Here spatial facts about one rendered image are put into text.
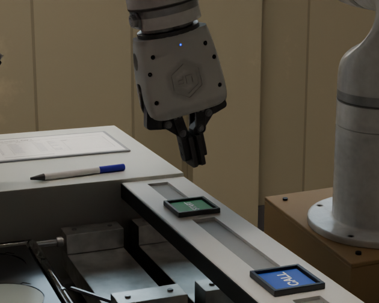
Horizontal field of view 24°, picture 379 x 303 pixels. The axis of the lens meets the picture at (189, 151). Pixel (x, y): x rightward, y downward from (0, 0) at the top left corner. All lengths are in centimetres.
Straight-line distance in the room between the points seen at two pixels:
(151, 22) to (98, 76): 257
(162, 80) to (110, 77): 256
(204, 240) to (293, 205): 37
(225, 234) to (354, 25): 302
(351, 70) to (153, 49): 30
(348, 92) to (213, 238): 31
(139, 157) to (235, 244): 39
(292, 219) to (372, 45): 30
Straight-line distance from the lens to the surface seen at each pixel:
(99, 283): 109
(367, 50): 116
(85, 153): 137
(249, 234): 102
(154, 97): 103
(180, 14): 101
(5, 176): 126
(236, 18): 359
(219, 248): 97
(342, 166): 123
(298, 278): 89
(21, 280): 106
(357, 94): 119
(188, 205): 111
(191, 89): 104
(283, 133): 392
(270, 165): 392
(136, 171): 127
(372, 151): 120
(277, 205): 134
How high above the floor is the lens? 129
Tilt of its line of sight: 14 degrees down
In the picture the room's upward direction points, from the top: straight up
